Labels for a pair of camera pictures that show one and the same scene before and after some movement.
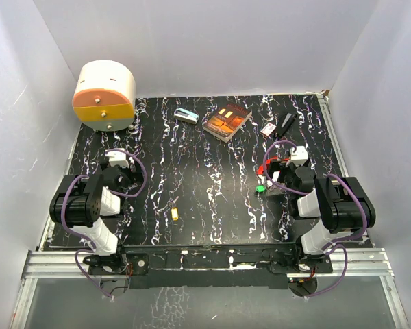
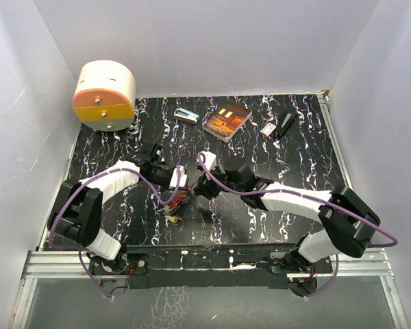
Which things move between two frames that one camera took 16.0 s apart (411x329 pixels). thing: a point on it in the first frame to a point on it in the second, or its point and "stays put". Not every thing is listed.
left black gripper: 133,176 to 171,170
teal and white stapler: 185,116 stays put
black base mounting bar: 236,266 stays put
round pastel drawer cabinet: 105,94 stays put
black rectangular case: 285,124 stays put
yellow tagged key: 175,213 to 173,219
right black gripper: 277,166 to 206,187
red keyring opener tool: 260,168 to 177,202
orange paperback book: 225,121 stays put
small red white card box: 268,129 stays put
